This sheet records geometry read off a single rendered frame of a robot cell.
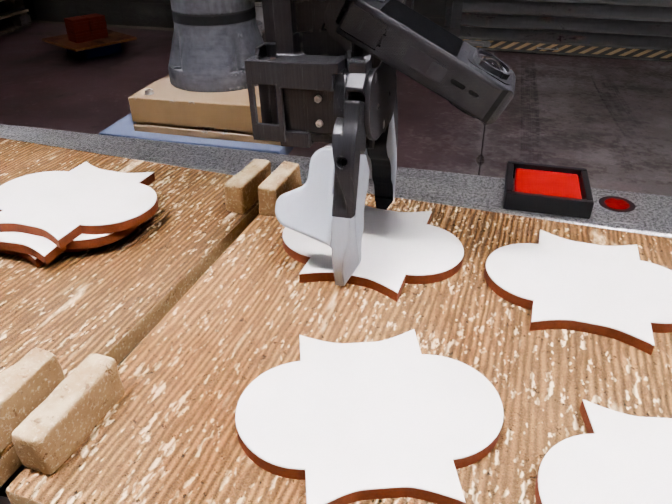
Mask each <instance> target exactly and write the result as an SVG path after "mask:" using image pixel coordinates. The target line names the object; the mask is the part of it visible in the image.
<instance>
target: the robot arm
mask: <svg viewBox="0 0 672 504"><path fill-rule="evenodd" d="M170 2H171V9H172V16H173V22H174V32H173V38H172V45H171V51H170V58H169V64H168V71H169V77H170V83H171V84H172V85H173V86H174V87H176V88H179V89H182V90H186V91H193V92H229V91H237V90H243V89H248V95H249V104H250V113H251V121H252V130H253V138H254V140H264V141H276V142H280V143H281V146H286V147H298V148H310V147H311V146H312V145H313V144H314V142H319V143H331V144H328V145H325V146H324V147H323V148H320V149H319V150H317V151H316V152H315V153H314V154H313V156H312V158H311V160H310V166H309V174H308V179H307V182H306V183H305V184H304V185H303V186H302V187H299V188H297V189H294V190H292V191H289V192H286V193H284V194H282V195H280V196H279V198H278V199H277V201H276V206H275V214H276V217H277V220H278V221H279V222H280V223H281V224H282V225H283V226H284V227H287V228H289V229H291V230H294V231H296V232H298V233H301V234H303V235H305V236H308V237H310V238H313V239H315V240H317V241H320V242H322V243H324V244H326V245H328V246H330V247H331V248H332V264H333V272H334V279H335V285H339V286H345V284H346V283H347V281H348V280H349V278H350V277H351V275H352V274H353V273H354V271H355V270H356V268H357V267H358V265H359V264H360V262H361V243H362V235H363V229H364V206H365V199H366V194H367V190H368V182H369V178H370V179H373V182H374V195H375V203H376V208H377V209H384V210H386V209H387V208H388V207H389V206H390V204H391V203H392V202H393V200H394V198H395V184H396V170H397V147H398V100H397V76H396V70H398V71H400V72H401V73H403V74H405V75H406V76H408V77H410V78H411V79H413V80H415V81H416V82H418V83H419V84H421V85H423V86H424V87H426V88H428V89H429V90H431V91H433V92H434V93H436V94H438V95H439V96H441V97H443V98H444V99H446V100H447V101H449V102H450V104H451V105H453V106H455V107H456V108H457V109H459V110H460V111H462V112H463V113H465V114H467V115H469V116H472V118H476V119H479V120H480V121H482V122H484V123H485V124H492V123H494V122H495V121H496V120H497V119H498V118H499V117H500V115H501V114H502V112H503V111H504V110H505V108H506V107H507V106H508V104H509V103H510V101H511V100H512V99H513V97H514V92H515V81H516V77H515V74H514V72H513V71H512V70H511V68H510V67H509V66H508V65H507V64H506V63H505V62H503V61H502V60H500V59H499V58H497V57H496V56H494V55H493V54H491V53H489V52H487V51H485V50H483V49H480V48H478V49H476V48H475V47H473V46H471V45H470V44H468V43H467V42H465V41H463V40H462V39H460V38H458V37H457V36H455V35H453V34H452V33H450V32H449V31H447V30H445V29H444V28H442V27H440V26H439V25H437V24H436V23H434V22H432V21H431V20H429V19H427V18H426V17H424V16H423V15H421V14H419V13H418V12H416V11H414V10H413V9H411V8H410V7H408V6H406V5H405V4H403V3H401V2H400V1H398V0H170ZM255 2H262V9H263V19H264V29H265V40H266V42H265V43H264V41H263V38H262V36H261V33H260V30H259V28H258V25H257V22H256V12H255ZM270 57H276V59H270ZM255 86H258V89H259V98H260V108H261V117H262V123H259V122H258V113H257V104H256V95H255Z"/></svg>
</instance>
